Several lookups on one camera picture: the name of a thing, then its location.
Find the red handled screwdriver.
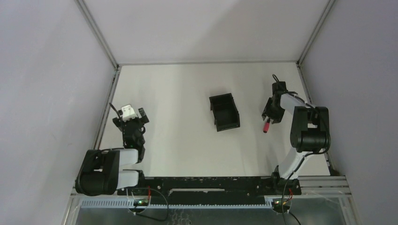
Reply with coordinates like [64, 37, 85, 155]
[263, 118, 270, 133]

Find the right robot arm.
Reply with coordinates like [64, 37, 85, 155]
[261, 80, 331, 190]

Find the left circuit board with wires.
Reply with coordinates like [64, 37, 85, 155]
[126, 186, 170, 223]

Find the circuit board with wires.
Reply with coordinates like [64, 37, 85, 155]
[272, 188, 302, 225]
[126, 186, 170, 223]

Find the grey cable duct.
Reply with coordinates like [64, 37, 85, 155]
[80, 198, 274, 209]

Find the black plastic bin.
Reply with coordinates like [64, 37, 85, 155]
[209, 93, 240, 132]

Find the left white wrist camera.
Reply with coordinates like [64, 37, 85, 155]
[121, 104, 138, 122]

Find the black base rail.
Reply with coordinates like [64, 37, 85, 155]
[117, 176, 302, 206]

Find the right circuit board with wires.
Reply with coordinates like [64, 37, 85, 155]
[272, 188, 302, 225]

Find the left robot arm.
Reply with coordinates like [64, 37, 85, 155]
[75, 105, 149, 196]

